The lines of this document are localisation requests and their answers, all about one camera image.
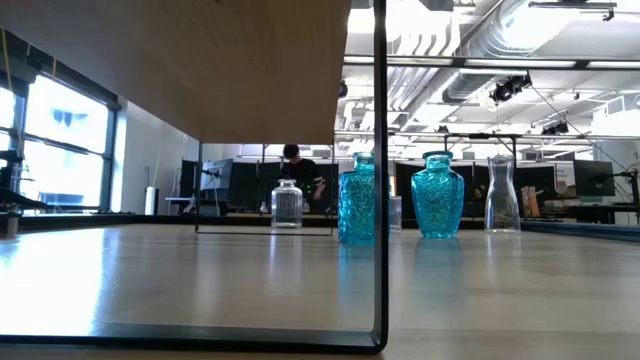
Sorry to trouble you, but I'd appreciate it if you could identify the black overhead beam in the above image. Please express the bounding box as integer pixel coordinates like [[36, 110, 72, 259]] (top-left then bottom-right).
[[333, 129, 640, 143]]

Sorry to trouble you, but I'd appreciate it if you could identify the black ceiling spotlight cluster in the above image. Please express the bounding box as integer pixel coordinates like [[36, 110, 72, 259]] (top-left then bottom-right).
[[488, 73, 533, 105]]

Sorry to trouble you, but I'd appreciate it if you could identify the blue urn-shaped glass vase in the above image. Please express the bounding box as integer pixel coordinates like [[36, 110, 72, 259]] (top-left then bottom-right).
[[410, 150, 466, 240]]

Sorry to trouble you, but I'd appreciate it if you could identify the black metal bracket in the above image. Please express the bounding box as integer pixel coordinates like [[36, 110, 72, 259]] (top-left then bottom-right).
[[0, 148, 50, 237]]

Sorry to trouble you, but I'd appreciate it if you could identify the clear ribbed glass jar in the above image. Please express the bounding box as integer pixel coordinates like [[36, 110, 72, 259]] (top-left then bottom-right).
[[270, 178, 304, 230]]

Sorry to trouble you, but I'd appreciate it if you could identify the grey angled monitor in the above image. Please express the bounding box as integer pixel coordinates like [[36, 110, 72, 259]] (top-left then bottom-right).
[[199, 158, 235, 194]]

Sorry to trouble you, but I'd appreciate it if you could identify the black computer monitor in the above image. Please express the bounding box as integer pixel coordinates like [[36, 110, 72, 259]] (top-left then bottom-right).
[[573, 159, 617, 198]]

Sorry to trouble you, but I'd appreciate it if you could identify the person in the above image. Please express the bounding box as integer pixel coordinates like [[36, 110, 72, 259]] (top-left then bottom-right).
[[279, 144, 327, 201]]

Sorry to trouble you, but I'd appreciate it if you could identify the linear ceiling light bar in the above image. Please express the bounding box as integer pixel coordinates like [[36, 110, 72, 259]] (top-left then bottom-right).
[[343, 53, 640, 72]]

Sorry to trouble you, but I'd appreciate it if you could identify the silver ceiling air duct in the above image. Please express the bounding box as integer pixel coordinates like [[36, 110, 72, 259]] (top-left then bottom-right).
[[442, 0, 576, 105]]

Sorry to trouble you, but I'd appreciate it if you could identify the orange cardboard box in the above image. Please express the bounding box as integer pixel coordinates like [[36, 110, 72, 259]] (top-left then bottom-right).
[[521, 185, 542, 219]]

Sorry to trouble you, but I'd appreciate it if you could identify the tall clear glass carafe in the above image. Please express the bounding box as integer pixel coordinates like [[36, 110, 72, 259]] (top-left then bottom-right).
[[483, 154, 522, 233]]

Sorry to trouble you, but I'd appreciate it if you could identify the large window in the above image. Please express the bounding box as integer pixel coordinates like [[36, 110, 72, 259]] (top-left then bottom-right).
[[0, 69, 120, 214]]

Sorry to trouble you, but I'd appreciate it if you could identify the blue glass bottle vase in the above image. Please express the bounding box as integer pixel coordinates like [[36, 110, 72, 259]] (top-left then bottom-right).
[[338, 151, 392, 246]]

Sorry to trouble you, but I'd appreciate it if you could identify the small clear glass vase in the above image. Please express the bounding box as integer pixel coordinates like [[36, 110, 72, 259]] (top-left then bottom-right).
[[389, 195, 403, 231]]

